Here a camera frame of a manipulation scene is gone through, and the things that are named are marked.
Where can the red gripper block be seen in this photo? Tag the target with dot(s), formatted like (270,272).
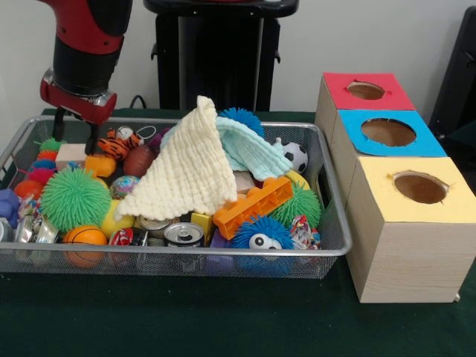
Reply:
(74,103)

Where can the orange toy brick with studs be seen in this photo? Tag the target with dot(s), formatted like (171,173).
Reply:
(100,165)

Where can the cream yellow knitted cloth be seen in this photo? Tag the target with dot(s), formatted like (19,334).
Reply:
(186,171)

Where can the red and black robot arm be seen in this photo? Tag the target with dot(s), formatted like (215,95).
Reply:
(89,41)

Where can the shallow clear mesh bin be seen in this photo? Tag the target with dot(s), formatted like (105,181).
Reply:
(297,134)

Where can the wooden box with three holes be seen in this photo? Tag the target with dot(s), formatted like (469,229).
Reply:
(401,260)

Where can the striped orange tiger toy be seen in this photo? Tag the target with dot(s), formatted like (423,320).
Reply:
(119,143)

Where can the light green spiky ball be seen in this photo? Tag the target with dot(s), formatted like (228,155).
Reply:
(74,199)

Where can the small brown football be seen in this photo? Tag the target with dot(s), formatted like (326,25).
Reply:
(138,160)

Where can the small orange basketball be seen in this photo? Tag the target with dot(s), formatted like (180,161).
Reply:
(85,242)

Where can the black drink can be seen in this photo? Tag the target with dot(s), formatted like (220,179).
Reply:
(184,233)

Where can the plain blue spiky ball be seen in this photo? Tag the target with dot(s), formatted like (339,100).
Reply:
(242,119)

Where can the pale blue waffle cloth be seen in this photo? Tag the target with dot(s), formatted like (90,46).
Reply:
(253,149)

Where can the long orange toy brick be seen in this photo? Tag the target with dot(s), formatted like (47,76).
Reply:
(256,204)

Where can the blue spiky ball with eyes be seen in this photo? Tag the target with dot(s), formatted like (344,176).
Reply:
(260,232)

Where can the small soccer ball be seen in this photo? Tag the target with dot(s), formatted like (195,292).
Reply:
(297,158)

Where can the dark green table cloth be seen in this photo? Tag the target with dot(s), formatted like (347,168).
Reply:
(223,320)

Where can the large green spiky ball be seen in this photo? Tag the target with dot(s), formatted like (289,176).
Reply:
(306,210)

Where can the black upright panel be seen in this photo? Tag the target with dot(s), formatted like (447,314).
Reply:
(461,74)

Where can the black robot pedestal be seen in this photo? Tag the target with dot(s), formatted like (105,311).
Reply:
(216,59)

